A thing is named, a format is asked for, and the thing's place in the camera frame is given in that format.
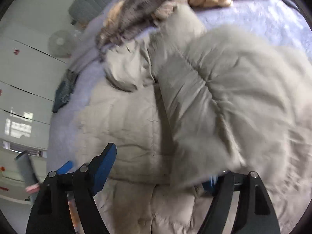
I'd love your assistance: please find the beige puffer jacket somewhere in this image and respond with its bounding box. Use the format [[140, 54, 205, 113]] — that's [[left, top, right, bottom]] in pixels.
[[76, 5, 311, 233]]

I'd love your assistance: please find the dark teal folded cloth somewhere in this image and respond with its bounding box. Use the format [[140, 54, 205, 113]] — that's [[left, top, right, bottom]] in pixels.
[[52, 69, 79, 113]]

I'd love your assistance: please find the white glossy wardrobe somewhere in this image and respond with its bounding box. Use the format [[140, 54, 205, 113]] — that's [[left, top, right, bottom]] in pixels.
[[1, 23, 67, 204]]

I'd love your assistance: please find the white standing fan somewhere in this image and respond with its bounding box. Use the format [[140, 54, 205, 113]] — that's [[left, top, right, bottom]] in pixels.
[[48, 30, 76, 58]]

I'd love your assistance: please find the lavender embossed bedspread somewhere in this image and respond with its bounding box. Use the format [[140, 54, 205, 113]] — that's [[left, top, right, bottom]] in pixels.
[[47, 0, 311, 171]]

